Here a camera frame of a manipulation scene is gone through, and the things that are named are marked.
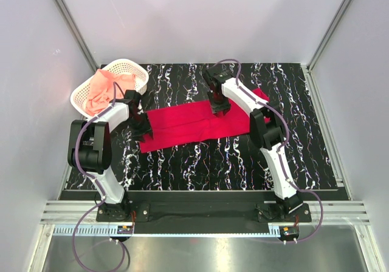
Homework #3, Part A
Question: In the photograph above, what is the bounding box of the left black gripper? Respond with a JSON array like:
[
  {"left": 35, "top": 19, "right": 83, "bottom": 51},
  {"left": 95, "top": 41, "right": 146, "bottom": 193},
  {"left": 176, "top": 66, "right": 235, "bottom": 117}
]
[{"left": 125, "top": 112, "right": 153, "bottom": 143}]

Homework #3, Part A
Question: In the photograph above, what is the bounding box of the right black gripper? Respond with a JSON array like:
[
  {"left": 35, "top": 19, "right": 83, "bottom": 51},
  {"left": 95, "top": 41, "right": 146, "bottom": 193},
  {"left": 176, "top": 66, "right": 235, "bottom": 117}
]
[{"left": 207, "top": 91, "right": 230, "bottom": 117}]

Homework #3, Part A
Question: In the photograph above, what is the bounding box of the red t-shirt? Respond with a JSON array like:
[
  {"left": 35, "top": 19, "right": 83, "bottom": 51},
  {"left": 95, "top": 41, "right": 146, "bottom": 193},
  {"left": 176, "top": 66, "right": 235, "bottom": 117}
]
[{"left": 139, "top": 87, "right": 270, "bottom": 154}]

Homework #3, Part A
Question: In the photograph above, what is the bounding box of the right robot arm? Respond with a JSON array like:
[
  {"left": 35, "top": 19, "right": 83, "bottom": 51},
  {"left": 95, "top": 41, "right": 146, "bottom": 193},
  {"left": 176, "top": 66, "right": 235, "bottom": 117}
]
[{"left": 202, "top": 67, "right": 303, "bottom": 222}]

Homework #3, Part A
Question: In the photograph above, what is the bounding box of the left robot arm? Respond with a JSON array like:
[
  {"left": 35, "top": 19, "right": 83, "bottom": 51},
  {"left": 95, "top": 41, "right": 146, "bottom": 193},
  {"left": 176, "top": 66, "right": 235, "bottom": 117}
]
[{"left": 67, "top": 90, "right": 153, "bottom": 221}]

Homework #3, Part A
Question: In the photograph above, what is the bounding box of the peach t-shirt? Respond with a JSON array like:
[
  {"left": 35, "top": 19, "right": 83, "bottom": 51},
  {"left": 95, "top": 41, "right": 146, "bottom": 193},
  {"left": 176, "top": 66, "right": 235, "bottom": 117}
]
[{"left": 85, "top": 69, "right": 136, "bottom": 116}]

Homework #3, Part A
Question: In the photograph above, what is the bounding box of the white plastic laundry basket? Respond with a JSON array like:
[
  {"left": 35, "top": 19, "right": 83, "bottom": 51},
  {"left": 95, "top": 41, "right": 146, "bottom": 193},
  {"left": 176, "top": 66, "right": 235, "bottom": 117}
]
[{"left": 70, "top": 59, "right": 149, "bottom": 118}]

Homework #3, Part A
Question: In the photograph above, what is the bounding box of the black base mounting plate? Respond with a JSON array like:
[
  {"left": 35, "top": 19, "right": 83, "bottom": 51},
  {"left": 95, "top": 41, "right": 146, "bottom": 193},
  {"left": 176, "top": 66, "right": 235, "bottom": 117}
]
[{"left": 59, "top": 189, "right": 350, "bottom": 235}]

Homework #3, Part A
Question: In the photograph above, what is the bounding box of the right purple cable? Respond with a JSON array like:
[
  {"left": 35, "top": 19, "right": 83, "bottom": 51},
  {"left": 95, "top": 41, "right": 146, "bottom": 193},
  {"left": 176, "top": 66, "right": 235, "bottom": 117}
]
[{"left": 214, "top": 58, "right": 323, "bottom": 244}]

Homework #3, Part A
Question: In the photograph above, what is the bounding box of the purple cable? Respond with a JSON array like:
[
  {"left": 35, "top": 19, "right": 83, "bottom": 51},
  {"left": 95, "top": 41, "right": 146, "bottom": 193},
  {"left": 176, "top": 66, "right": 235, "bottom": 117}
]
[
  {"left": 72, "top": 82, "right": 131, "bottom": 270},
  {"left": 214, "top": 58, "right": 323, "bottom": 244}
]

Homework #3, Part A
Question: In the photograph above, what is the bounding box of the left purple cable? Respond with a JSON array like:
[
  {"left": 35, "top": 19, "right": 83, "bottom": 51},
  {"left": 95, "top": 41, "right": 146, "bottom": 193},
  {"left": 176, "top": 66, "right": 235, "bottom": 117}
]
[{"left": 72, "top": 82, "right": 131, "bottom": 270}]

